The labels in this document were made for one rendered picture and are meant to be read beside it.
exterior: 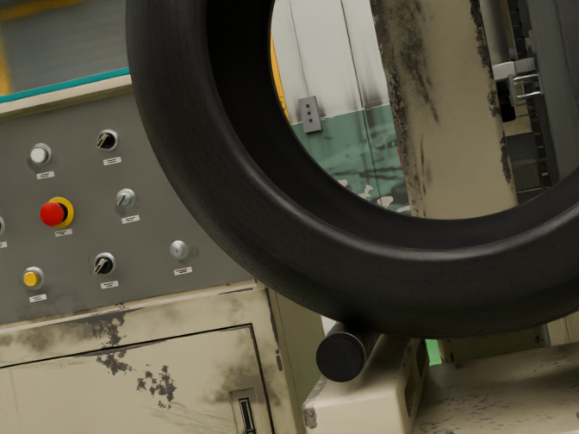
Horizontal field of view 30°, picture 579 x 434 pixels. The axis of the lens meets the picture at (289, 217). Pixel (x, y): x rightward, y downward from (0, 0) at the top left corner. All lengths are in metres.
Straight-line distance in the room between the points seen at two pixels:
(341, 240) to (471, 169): 0.42
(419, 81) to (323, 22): 8.99
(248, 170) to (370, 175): 9.28
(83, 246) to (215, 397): 0.34
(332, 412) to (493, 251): 0.21
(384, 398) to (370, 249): 0.14
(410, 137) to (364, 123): 8.89
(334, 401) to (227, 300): 0.75
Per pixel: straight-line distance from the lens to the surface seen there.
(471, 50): 1.32
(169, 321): 1.76
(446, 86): 1.32
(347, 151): 10.24
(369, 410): 0.99
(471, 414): 1.09
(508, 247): 0.92
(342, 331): 0.99
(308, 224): 0.94
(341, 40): 10.27
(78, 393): 1.83
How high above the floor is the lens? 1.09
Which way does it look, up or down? 3 degrees down
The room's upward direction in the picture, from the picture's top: 12 degrees counter-clockwise
